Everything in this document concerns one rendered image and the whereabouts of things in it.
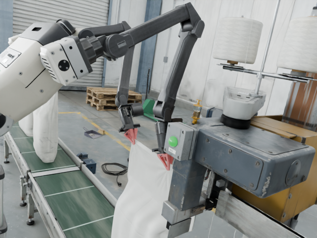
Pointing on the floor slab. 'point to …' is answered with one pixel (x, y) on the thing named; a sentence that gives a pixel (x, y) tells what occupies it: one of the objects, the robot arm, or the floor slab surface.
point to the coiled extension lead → (115, 171)
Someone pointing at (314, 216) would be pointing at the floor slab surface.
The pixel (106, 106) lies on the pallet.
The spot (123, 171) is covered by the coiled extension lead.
